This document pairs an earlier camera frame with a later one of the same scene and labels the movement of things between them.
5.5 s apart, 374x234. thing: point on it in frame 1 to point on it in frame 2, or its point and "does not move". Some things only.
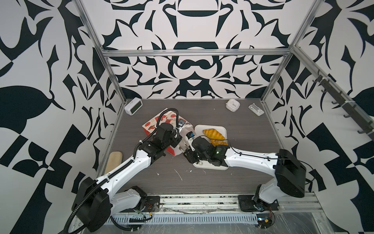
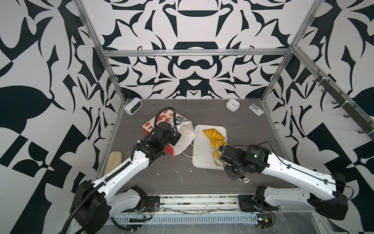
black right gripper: x=190 y=156 to x=230 y=175
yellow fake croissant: x=214 y=133 does not move
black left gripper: x=175 y=140 does not move
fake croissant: x=215 y=143 does not move
